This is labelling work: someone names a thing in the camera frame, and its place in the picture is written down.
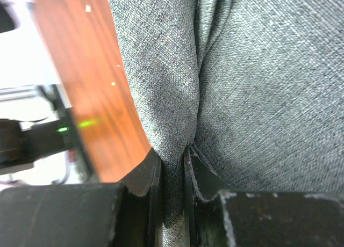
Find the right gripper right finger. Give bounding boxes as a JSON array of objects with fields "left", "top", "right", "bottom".
[{"left": 183, "top": 147, "right": 343, "bottom": 246}]

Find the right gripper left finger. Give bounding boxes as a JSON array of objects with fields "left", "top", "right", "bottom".
[{"left": 1, "top": 150, "right": 162, "bottom": 247}]

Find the grey cloth napkin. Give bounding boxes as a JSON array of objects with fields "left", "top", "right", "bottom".
[{"left": 108, "top": 0, "right": 343, "bottom": 246}]

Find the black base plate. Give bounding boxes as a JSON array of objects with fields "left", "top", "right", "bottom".
[{"left": 1, "top": 84, "right": 95, "bottom": 182}]

